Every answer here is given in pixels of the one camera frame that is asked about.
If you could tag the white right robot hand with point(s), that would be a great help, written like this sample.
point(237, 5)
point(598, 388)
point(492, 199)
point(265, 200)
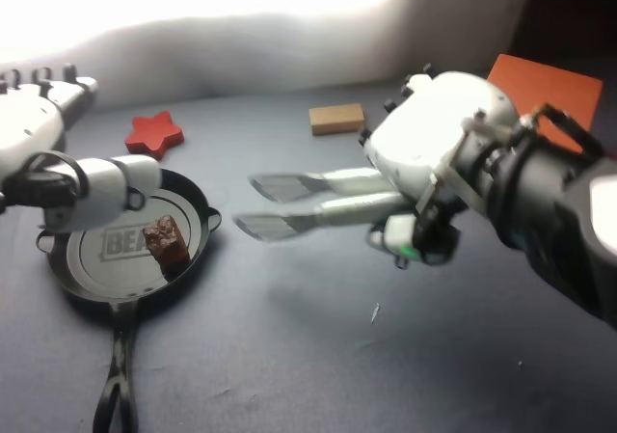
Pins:
point(424, 124)

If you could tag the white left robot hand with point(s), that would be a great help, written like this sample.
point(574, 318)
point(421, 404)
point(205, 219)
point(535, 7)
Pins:
point(29, 124)

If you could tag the brown toy meat chunk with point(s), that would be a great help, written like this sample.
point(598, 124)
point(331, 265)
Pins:
point(166, 245)

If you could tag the black cast iron pan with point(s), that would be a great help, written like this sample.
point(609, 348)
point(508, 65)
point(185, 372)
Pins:
point(96, 278)

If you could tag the tan wooden rectangular block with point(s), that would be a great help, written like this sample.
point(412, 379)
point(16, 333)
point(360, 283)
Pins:
point(336, 119)

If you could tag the large orange block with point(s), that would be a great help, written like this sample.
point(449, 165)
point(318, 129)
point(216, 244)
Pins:
point(530, 81)

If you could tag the red star block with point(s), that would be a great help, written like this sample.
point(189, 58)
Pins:
point(153, 133)

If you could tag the white backdrop cloth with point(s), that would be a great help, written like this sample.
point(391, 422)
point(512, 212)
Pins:
point(241, 42)

